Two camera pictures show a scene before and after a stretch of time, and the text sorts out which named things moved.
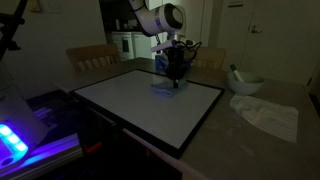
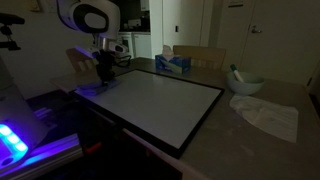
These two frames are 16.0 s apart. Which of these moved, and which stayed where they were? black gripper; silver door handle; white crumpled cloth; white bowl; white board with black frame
Moved: black gripper
Stayed: white crumpled cloth; white bowl; white board with black frame; silver door handle
